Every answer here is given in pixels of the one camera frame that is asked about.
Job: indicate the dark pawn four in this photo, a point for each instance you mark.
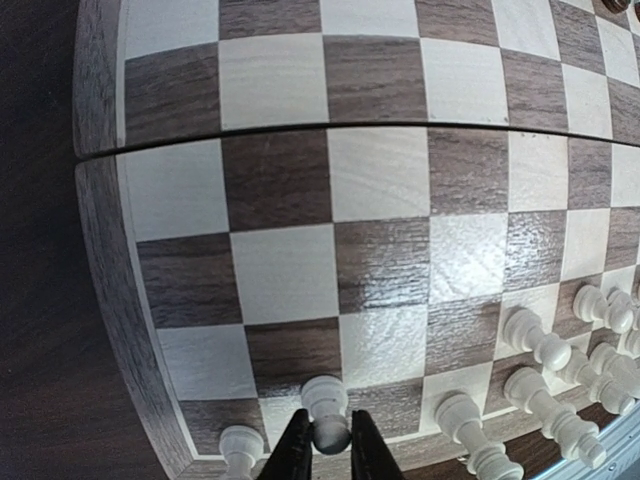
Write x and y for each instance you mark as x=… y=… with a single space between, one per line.
x=616 y=6

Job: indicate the wooden chess board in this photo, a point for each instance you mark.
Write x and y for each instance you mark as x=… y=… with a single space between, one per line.
x=271 y=191

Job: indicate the white rook corner piece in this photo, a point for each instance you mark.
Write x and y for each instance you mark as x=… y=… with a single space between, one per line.
x=241 y=447

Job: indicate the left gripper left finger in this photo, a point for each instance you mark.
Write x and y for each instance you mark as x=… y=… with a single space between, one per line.
x=292 y=457

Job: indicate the white pawn second row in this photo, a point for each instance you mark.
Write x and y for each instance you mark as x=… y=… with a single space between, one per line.
x=621 y=312

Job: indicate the white tall piece carried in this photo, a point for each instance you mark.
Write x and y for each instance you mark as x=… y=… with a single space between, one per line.
x=577 y=439

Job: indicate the white pawn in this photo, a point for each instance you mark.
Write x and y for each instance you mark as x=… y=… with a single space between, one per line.
x=591 y=305
x=523 y=332
x=326 y=400

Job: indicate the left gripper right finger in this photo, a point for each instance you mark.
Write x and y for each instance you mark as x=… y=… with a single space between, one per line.
x=371 y=459

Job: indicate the front aluminium rail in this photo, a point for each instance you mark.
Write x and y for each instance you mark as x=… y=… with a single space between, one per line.
x=621 y=441

